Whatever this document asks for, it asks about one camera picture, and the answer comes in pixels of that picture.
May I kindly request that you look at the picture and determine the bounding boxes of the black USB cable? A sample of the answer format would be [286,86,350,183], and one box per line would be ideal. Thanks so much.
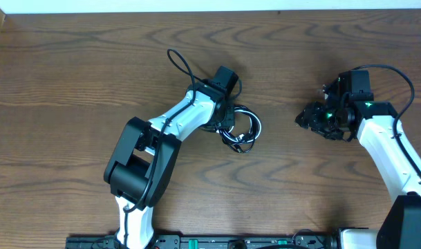
[199,104,261,154]

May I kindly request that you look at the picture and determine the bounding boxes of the white USB cable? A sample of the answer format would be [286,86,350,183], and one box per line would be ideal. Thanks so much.
[227,107,262,142]

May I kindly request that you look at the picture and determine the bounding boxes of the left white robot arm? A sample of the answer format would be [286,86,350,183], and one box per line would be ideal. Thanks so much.
[104,66,239,248]

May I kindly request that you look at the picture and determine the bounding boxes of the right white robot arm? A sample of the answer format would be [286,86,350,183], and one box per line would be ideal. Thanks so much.
[295,65,421,248]

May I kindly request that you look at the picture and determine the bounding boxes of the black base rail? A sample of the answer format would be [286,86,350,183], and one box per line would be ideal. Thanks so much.
[64,231,341,249]

